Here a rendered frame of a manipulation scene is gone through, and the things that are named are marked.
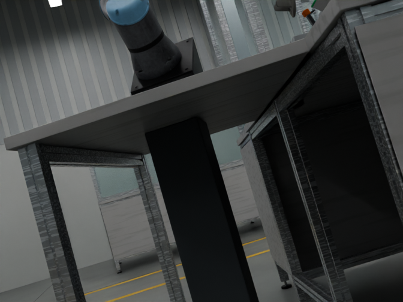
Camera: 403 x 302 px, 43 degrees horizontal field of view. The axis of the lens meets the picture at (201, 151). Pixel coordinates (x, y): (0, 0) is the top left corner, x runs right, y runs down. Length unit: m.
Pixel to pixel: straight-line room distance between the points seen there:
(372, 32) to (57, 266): 0.81
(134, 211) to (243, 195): 1.41
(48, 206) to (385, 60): 0.76
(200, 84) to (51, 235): 0.47
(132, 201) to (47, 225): 5.30
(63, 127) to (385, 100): 0.67
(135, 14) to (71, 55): 8.57
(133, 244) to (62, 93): 4.18
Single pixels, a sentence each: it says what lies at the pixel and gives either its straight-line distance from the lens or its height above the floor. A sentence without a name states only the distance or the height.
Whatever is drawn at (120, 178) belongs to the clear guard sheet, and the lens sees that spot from 6.53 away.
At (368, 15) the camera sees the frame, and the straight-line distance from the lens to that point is 0.90.
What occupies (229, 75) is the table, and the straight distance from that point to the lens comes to 1.08.
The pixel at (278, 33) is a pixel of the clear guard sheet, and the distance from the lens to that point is 3.06.
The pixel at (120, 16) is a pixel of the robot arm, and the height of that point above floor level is 1.14.
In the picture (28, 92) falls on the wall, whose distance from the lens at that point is 9.94.
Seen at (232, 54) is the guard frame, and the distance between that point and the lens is 2.46.
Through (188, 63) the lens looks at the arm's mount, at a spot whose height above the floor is 0.99.
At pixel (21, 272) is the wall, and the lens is 9.70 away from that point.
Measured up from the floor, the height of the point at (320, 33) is 0.83.
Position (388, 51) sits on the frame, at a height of 0.75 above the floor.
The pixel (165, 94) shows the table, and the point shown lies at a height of 0.84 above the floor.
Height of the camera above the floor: 0.61
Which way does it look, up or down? 5 degrees up
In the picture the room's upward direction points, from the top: 16 degrees counter-clockwise
